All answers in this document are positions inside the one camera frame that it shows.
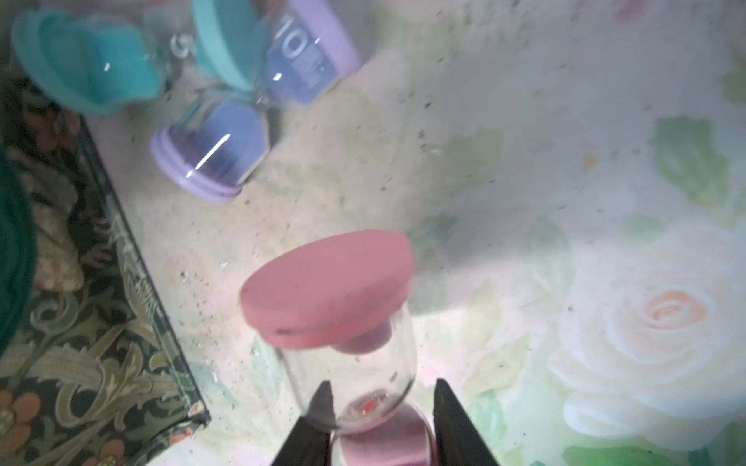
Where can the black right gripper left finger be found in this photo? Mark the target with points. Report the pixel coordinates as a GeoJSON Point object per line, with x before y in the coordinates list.
{"type": "Point", "coordinates": [308, 443]}

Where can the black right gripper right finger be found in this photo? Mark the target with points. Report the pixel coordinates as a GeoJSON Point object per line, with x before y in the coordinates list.
{"type": "Point", "coordinates": [457, 441]}

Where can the pink hourglass front lowest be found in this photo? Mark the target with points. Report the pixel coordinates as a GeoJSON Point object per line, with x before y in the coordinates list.
{"type": "Point", "coordinates": [336, 310]}

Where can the cream canvas tote bag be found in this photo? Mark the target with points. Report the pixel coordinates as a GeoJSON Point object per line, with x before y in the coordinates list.
{"type": "Point", "coordinates": [91, 370]}

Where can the purple hourglass on table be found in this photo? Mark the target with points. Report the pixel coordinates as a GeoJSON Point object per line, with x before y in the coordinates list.
{"type": "Point", "coordinates": [225, 134]}

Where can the green hourglass on table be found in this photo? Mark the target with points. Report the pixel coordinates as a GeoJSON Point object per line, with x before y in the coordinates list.
{"type": "Point", "coordinates": [98, 62]}

